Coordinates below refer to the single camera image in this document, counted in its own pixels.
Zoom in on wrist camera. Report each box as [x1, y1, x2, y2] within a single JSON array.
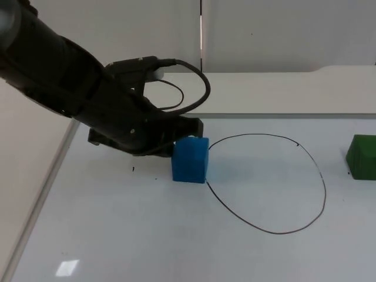
[[105, 56, 164, 83]]

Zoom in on blue cube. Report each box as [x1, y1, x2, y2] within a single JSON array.
[[172, 136, 210, 184]]

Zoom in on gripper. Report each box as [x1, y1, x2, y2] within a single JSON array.
[[76, 68, 204, 158]]

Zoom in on thick black cable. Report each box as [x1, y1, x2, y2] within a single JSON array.
[[155, 58, 212, 115]]

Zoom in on green cube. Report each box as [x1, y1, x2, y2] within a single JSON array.
[[345, 134, 376, 181]]

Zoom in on thin black cable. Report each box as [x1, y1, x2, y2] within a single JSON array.
[[146, 79, 185, 112]]

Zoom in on grey-framed whiteboard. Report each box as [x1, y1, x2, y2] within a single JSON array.
[[0, 112, 376, 282]]

